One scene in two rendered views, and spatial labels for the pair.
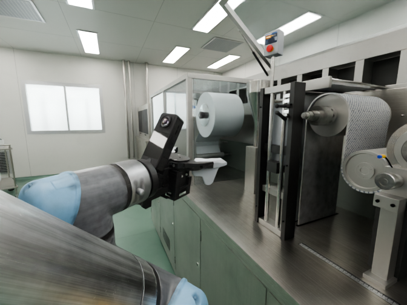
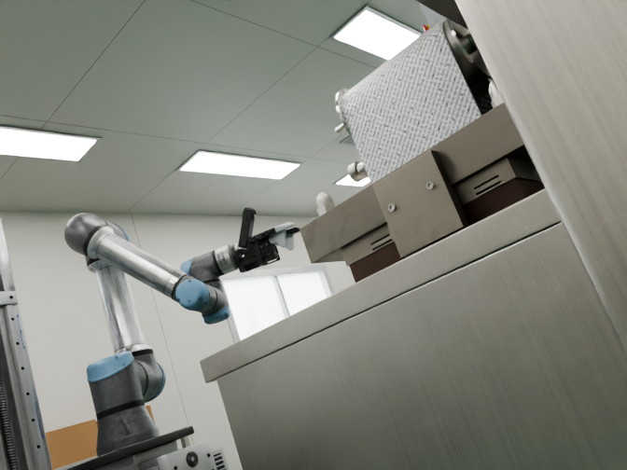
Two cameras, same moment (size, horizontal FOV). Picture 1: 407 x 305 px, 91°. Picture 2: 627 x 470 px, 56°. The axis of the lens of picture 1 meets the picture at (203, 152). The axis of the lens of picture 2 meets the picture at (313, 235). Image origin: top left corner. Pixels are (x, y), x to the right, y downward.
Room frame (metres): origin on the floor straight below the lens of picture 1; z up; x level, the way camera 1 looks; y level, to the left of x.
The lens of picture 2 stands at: (-0.19, -1.40, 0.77)
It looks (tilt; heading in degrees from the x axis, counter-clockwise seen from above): 15 degrees up; 63
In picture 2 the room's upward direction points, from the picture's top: 20 degrees counter-clockwise
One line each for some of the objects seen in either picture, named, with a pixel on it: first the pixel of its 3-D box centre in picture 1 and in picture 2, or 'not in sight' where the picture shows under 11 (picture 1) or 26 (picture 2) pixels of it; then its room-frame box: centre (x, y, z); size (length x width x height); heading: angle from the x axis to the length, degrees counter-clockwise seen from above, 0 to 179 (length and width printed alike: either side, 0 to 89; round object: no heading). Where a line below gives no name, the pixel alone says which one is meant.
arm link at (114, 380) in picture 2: not in sight; (115, 380); (-0.04, 0.20, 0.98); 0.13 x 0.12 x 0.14; 58
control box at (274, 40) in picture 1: (272, 43); (432, 17); (0.97, -0.31, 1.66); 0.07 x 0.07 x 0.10; 43
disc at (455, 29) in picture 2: not in sight; (472, 42); (0.57, -0.75, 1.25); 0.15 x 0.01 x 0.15; 25
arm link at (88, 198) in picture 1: (79, 201); (202, 269); (0.25, 0.17, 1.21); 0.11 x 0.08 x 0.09; 148
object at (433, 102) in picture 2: not in sight; (413, 130); (0.45, -0.65, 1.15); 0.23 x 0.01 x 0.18; 115
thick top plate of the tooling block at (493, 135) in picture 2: not in sight; (433, 189); (0.36, -0.74, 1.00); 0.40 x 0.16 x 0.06; 115
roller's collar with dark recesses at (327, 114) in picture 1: (321, 115); not in sight; (0.67, -0.39, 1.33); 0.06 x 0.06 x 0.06; 25
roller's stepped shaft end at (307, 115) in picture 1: (309, 115); not in sight; (0.65, -0.34, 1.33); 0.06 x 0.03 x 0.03; 115
